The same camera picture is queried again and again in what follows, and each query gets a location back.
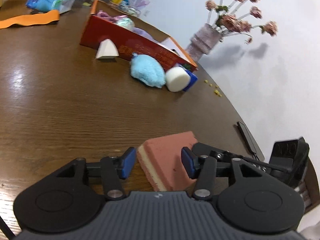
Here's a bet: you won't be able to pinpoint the pink and cream sponge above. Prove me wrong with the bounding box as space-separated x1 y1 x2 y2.
137 131 197 191

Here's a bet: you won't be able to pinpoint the blue tissue packet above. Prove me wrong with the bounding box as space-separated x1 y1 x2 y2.
182 68 198 92

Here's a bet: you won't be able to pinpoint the white cylindrical sponge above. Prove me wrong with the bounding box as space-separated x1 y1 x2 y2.
165 67 191 92

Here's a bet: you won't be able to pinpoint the light blue fluffy pouch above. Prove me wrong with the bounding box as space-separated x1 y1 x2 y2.
130 53 165 88

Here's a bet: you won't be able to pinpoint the purple fluffy towel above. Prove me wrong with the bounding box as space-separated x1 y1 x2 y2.
132 27 159 43

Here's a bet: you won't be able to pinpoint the clear bag of cotton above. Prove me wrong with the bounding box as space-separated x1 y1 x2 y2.
116 17 135 31

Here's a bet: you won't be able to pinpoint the pink satin pouch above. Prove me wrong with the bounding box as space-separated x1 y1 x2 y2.
97 10 119 23

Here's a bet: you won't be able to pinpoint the black phone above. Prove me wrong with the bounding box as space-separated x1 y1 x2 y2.
237 121 260 160

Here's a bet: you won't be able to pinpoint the yellow crumbs on table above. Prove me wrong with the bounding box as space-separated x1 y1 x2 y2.
204 80 222 97

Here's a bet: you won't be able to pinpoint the white triangular sponge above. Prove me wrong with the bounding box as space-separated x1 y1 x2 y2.
95 39 119 60

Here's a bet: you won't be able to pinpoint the pink textured vase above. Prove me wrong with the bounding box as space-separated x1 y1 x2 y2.
185 23 222 62

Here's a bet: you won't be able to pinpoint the red cardboard box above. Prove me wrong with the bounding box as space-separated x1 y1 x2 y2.
80 0 198 72

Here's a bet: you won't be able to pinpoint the dried pink roses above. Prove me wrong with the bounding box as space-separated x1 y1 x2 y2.
205 0 278 44

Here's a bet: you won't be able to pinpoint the blue wet wipes pack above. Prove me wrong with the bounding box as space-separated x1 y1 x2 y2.
25 0 75 14

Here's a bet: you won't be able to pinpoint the cluttered wire storage rack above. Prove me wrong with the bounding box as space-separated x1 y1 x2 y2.
110 0 150 17

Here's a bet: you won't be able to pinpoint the orange strap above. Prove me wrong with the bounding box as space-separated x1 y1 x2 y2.
0 9 61 30

